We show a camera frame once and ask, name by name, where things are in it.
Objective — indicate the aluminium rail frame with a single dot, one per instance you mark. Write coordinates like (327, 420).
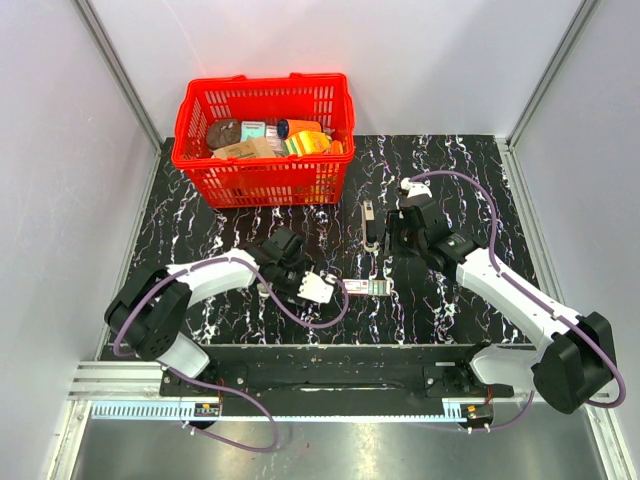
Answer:
(142, 391)

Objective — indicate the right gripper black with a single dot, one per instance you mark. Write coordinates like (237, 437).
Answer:
(394, 222)

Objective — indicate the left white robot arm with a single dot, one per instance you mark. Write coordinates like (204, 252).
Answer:
(148, 313)

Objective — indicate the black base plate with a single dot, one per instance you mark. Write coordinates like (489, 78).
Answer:
(406, 366)

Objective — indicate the brown cardboard box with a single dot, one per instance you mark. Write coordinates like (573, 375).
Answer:
(251, 149)

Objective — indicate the orange cylinder can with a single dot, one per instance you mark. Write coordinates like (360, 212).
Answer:
(285, 128)

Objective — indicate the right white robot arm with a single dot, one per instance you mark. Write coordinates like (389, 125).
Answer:
(573, 355)

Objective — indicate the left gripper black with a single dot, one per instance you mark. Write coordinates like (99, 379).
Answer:
(291, 295)

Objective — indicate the orange round item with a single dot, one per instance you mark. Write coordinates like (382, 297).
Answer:
(336, 148)

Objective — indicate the teal small box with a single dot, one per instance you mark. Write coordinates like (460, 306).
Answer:
(252, 129)

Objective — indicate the yellow green box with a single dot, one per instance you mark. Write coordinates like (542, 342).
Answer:
(307, 143)

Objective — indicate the brown round cookie pack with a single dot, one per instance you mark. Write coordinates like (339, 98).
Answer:
(223, 133)

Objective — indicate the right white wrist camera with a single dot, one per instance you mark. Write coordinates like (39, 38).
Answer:
(413, 189)

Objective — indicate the red plastic basket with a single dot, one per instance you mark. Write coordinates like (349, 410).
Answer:
(281, 180)

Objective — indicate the red white staple box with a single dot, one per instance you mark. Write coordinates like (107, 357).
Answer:
(368, 287)

